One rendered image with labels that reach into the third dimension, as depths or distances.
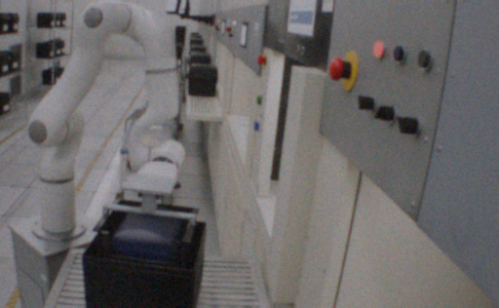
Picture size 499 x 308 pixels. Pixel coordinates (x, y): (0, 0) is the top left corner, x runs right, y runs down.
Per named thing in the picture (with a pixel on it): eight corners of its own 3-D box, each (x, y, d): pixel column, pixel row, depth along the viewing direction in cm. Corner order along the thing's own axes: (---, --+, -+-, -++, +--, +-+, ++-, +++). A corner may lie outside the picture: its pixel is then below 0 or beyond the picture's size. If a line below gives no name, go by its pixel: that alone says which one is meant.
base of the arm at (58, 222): (22, 225, 149) (19, 174, 144) (68, 212, 164) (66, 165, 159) (49, 246, 139) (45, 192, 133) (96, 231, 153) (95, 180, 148)
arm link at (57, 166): (31, 179, 141) (29, 107, 135) (61, 164, 159) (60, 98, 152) (62, 186, 139) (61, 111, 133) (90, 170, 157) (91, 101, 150)
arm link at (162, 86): (117, 73, 126) (128, 177, 134) (173, 69, 125) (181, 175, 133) (126, 70, 135) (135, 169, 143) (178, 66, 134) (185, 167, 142)
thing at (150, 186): (196, 276, 132) (204, 173, 123) (187, 318, 112) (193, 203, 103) (115, 265, 132) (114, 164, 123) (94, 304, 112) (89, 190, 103)
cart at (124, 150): (125, 167, 450) (126, 119, 436) (176, 169, 459) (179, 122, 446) (114, 206, 358) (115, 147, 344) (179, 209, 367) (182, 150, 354)
